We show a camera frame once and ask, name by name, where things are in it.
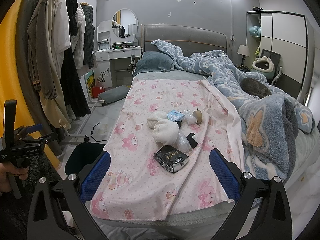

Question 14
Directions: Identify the clear plastic bag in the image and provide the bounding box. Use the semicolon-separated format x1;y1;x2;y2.
175;130;191;154

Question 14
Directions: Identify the brown tape roll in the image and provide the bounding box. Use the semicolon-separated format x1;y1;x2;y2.
193;109;203;124

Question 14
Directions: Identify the clear plastic wrap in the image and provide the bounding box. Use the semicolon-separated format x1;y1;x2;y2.
183;109;197;125

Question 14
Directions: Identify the white tissue ball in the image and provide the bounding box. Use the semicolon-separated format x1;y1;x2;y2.
147;111;167;129
152;119;179;145

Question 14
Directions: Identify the light blue tissue packet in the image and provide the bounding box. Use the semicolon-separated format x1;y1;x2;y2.
167;110;184;122

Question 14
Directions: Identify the dark teal trash bin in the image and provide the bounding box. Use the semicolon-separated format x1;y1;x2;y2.
65;142;105;175

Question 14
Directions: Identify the person's left hand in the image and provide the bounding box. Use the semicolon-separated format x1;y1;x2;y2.
0;162;29;193

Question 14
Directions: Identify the white clothes rack base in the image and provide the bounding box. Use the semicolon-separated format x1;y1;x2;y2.
60;100;105;145

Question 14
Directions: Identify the pink cartoon print blanket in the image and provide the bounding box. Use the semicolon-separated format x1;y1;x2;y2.
90;79;244;221

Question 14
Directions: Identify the grey bed sheet mattress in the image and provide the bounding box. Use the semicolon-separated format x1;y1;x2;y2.
89;70;319;239

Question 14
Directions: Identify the yellow curtain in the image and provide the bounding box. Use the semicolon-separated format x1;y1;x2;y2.
0;0;61;170

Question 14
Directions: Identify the blue cloud pattern duvet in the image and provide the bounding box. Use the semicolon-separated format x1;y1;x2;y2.
151;39;315;183

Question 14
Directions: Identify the black hanging garment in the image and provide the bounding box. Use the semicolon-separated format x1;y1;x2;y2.
60;0;91;118

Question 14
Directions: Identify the grey floor cushion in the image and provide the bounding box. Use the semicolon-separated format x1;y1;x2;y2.
98;85;130;105

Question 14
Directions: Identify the red box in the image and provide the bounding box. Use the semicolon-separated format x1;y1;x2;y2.
91;86;105;98

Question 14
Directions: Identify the grey cat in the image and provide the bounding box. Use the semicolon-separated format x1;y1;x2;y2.
240;77;271;99

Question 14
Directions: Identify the white dressing table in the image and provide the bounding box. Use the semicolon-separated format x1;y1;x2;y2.
93;20;142;88

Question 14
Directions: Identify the blue-grey pillow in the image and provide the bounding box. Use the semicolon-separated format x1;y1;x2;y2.
133;51;175;76

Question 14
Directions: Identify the cream cat bed house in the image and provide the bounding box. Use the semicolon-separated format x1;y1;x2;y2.
252;56;275;80

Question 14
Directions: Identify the bedside table lamp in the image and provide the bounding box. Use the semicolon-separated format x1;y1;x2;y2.
237;44;250;66

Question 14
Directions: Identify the white dressing table lamp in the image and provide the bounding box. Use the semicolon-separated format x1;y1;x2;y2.
128;24;138;46

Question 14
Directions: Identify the grey upholstered headboard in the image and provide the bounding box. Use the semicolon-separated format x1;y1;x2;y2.
141;24;228;57

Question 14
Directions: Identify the blue plush toy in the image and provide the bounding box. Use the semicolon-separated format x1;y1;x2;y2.
249;25;261;37

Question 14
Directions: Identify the oval vanity mirror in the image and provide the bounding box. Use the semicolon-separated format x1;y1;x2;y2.
112;9;138;38

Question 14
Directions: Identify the white wardrobe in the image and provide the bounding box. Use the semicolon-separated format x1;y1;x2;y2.
245;10;314;102

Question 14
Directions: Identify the black floor cable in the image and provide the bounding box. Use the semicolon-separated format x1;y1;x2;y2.
90;121;108;143

